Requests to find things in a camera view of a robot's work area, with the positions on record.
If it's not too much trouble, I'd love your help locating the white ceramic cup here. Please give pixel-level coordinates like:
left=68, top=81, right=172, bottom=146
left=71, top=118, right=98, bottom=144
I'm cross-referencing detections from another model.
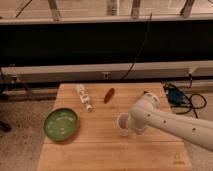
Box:
left=116, top=113, right=131, bottom=137

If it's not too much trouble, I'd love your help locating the green ceramic bowl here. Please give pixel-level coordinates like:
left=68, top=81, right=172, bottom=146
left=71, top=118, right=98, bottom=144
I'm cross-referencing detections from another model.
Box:
left=43, top=108, right=79, bottom=142

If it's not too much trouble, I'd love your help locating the brown oblong object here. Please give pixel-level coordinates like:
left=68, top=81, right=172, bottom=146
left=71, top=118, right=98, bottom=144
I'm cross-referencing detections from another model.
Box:
left=104, top=88, right=115, bottom=104

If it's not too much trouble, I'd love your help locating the blue power adapter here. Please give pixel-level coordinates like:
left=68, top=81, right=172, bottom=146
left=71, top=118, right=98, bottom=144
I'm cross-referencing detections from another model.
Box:
left=168, top=89, right=183, bottom=105

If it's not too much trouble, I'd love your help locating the wooden board table top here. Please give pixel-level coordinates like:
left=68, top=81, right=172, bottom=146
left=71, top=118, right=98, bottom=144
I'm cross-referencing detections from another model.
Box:
left=37, top=83, right=192, bottom=171

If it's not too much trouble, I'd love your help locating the black floor cable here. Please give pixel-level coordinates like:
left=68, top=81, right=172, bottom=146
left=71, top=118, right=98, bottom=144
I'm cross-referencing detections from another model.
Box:
left=162, top=73, right=208, bottom=119

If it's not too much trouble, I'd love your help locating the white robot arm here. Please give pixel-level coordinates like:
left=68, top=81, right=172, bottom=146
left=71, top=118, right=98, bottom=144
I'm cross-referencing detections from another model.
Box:
left=130, top=92, right=213, bottom=152

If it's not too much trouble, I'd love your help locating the black hanging cable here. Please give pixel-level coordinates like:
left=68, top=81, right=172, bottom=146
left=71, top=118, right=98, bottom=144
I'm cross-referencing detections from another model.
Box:
left=119, top=12, right=153, bottom=81

